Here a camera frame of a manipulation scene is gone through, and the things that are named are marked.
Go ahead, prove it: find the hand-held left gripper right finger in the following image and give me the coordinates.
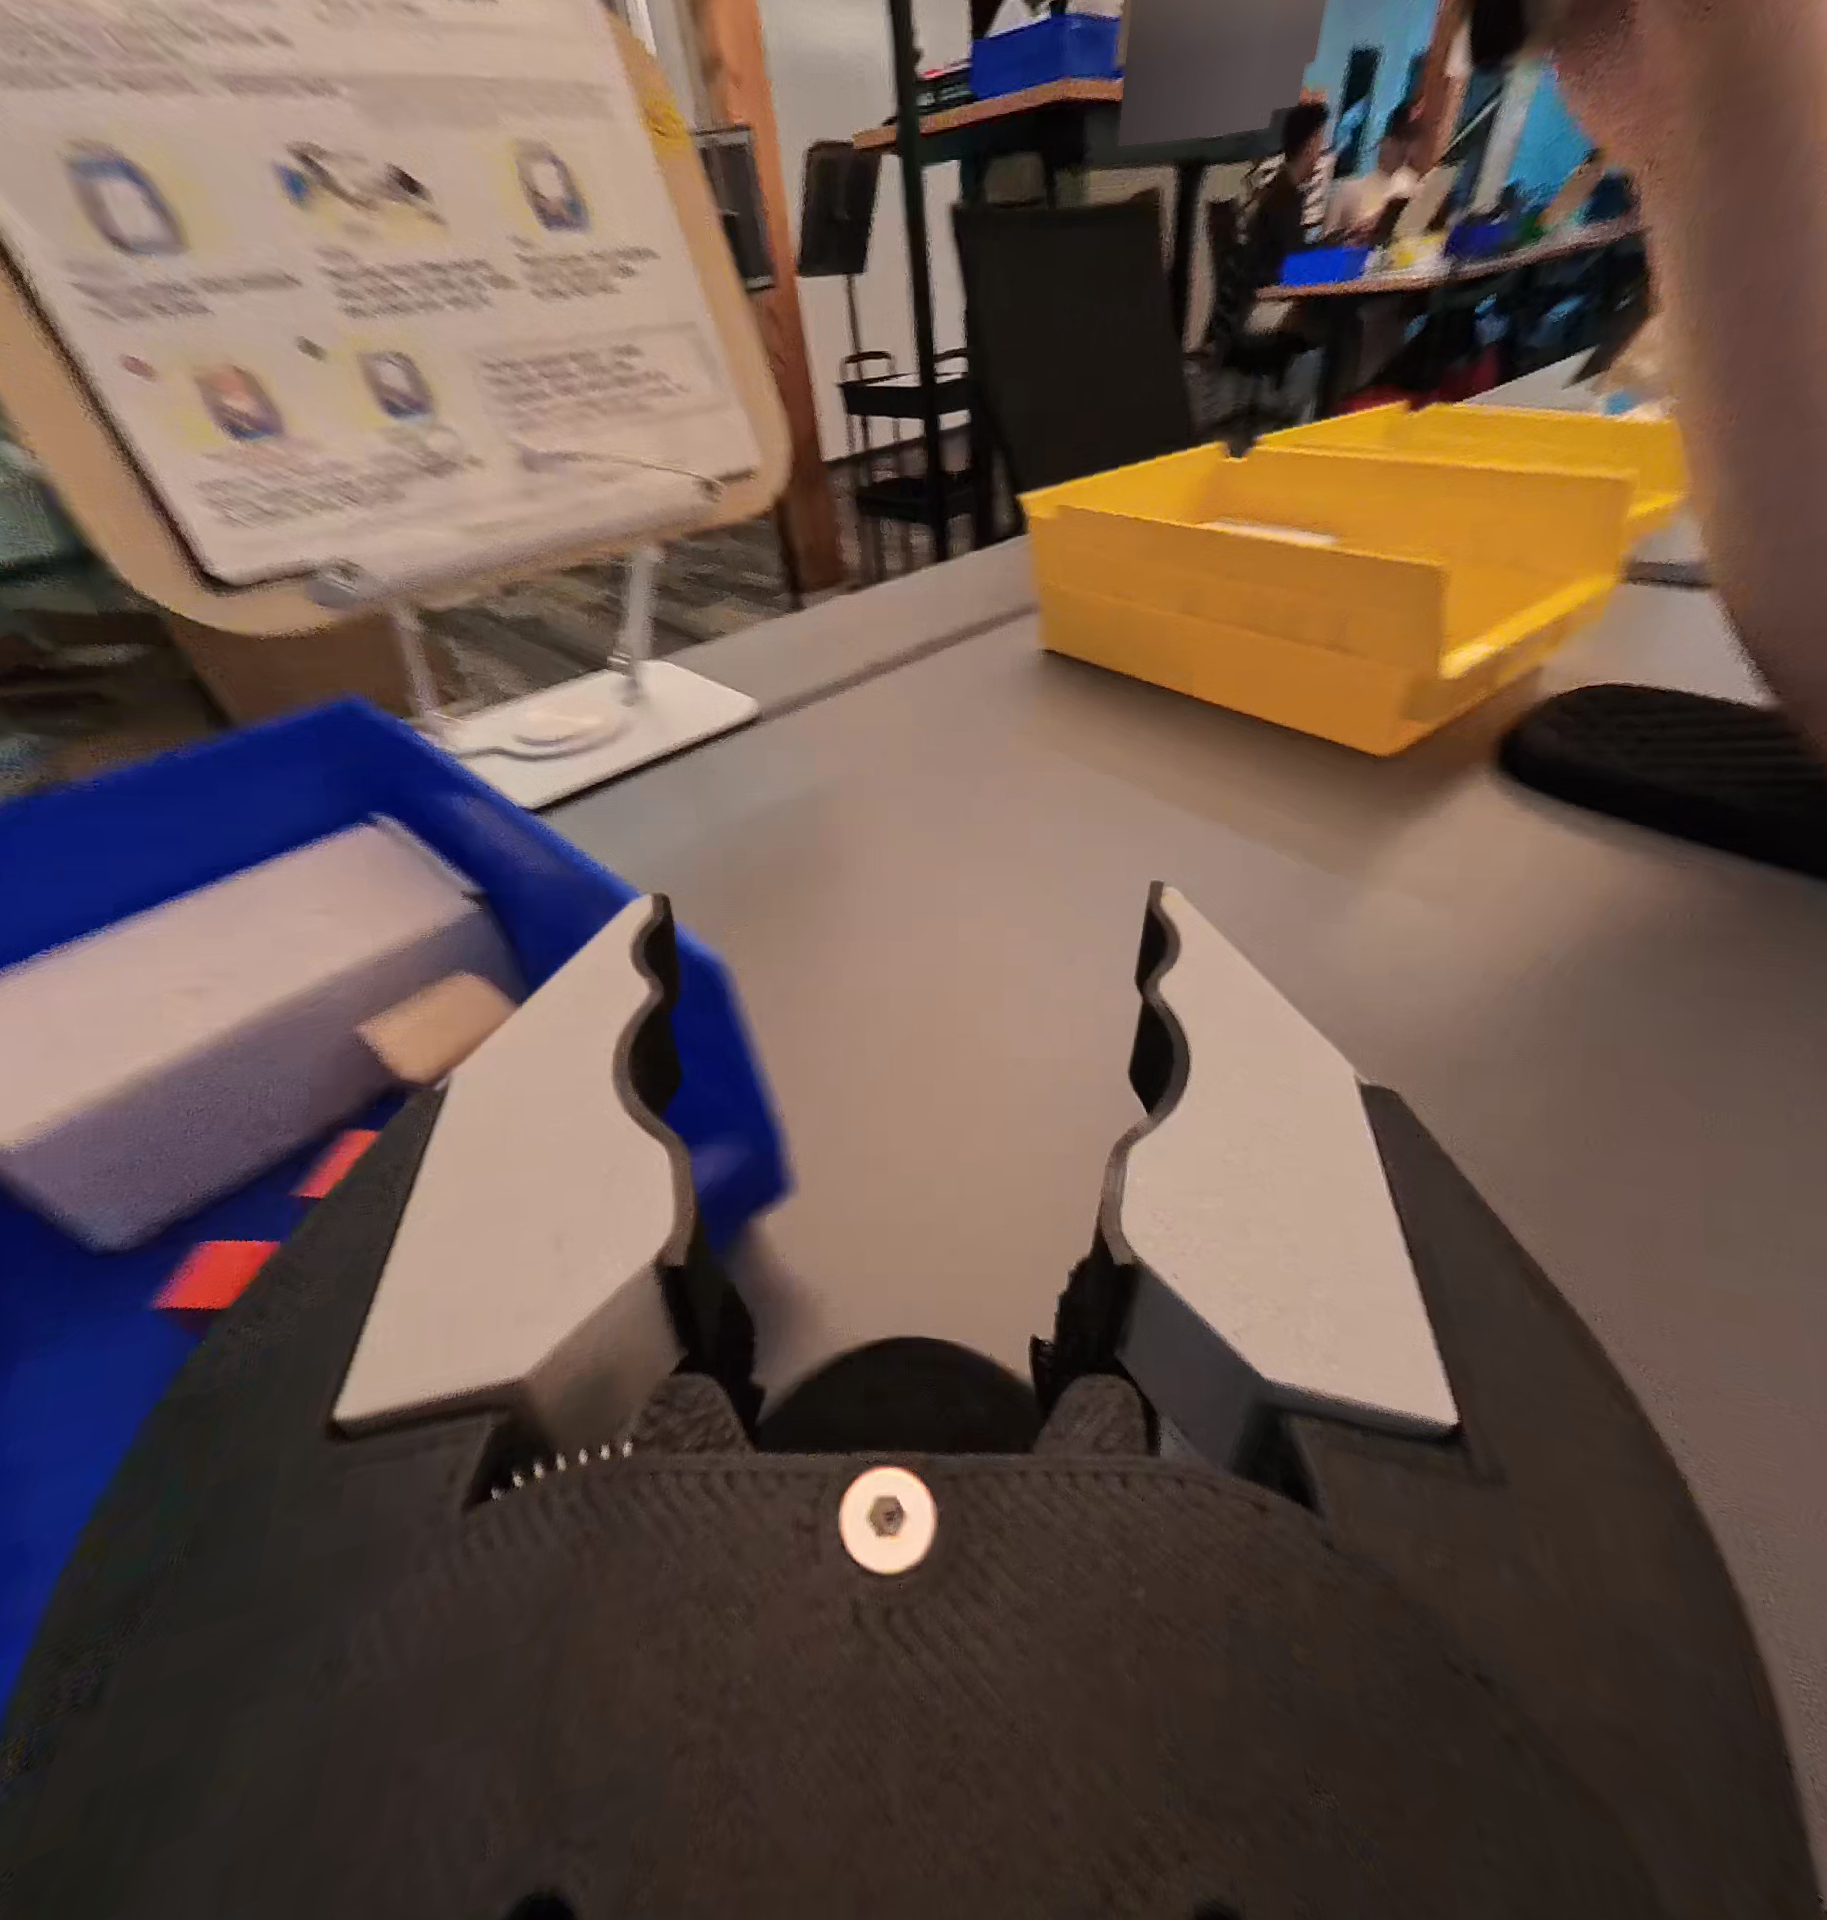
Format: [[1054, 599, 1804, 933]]
[[1029, 881, 1457, 1469]]

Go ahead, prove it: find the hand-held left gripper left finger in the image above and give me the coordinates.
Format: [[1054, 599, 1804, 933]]
[[331, 892, 767, 1451]]

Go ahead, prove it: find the white cardboard box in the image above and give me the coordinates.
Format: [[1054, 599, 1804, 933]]
[[0, 815, 533, 1249]]

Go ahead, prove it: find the blue plastic bin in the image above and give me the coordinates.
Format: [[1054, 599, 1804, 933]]
[[0, 697, 790, 1845]]

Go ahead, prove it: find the person's right forearm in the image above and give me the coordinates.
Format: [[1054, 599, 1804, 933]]
[[1549, 0, 1827, 781]]

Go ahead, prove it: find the yellow plastic bin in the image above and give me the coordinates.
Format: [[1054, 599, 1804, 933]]
[[1254, 400, 1691, 544], [1023, 443, 1639, 754]]

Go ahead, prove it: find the black ribbed pad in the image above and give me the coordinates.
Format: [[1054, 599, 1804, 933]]
[[1500, 685, 1827, 892]]

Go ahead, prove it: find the black chair back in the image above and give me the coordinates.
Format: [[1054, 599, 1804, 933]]
[[951, 193, 1204, 497]]

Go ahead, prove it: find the background work table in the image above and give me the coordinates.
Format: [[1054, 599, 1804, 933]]
[[1254, 217, 1651, 422]]

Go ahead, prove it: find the black framed sign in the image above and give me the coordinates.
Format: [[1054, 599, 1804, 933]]
[[696, 129, 778, 292], [794, 138, 883, 276]]

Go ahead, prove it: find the dark metal shelf rack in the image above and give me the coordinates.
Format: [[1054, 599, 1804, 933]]
[[853, 0, 1127, 559]]

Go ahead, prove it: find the black wire cart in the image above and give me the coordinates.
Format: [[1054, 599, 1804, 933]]
[[839, 347, 992, 579]]

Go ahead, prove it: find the wooden post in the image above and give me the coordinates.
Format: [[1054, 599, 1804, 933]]
[[693, 0, 849, 593]]

